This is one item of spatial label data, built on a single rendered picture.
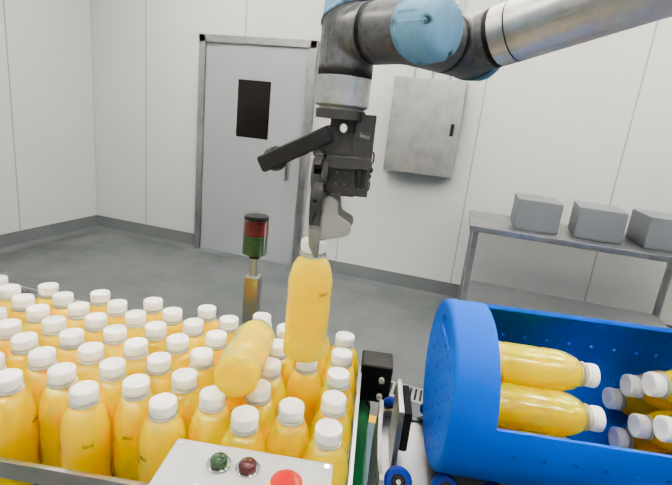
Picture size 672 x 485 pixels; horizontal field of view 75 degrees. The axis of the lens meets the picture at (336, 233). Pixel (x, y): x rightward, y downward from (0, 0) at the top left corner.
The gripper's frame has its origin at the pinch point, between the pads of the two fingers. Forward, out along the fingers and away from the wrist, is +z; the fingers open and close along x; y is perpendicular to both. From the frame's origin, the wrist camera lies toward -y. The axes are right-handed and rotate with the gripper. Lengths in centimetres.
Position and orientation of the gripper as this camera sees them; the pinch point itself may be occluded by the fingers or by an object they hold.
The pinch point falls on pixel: (314, 244)
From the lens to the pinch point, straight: 66.6
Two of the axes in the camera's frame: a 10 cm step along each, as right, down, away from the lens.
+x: 1.0, -2.3, 9.7
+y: 9.9, 1.2, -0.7
